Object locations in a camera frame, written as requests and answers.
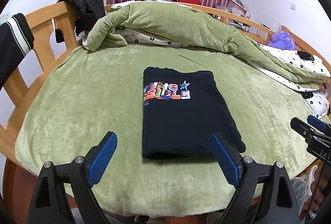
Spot black sweater with logo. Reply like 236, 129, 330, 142
142, 67, 246, 160

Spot right hand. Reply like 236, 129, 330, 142
308, 164, 330, 212

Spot white star-patterned basket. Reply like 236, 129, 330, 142
301, 165, 318, 199

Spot camouflage trousers leg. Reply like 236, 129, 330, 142
290, 177, 308, 213

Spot purple plush toy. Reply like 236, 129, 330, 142
268, 31, 296, 50

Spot cluttered items behind bed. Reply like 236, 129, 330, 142
213, 0, 268, 40

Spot black white striped garment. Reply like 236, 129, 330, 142
0, 13, 34, 88

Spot green flower-lined quilt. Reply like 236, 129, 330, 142
83, 0, 330, 119

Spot black jacket on headboard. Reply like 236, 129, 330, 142
58, 0, 106, 37

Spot black cable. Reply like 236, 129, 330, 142
303, 158, 327, 224

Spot wooden bed frame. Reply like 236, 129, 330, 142
0, 1, 331, 224

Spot white wall switch panel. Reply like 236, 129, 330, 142
0, 12, 10, 24

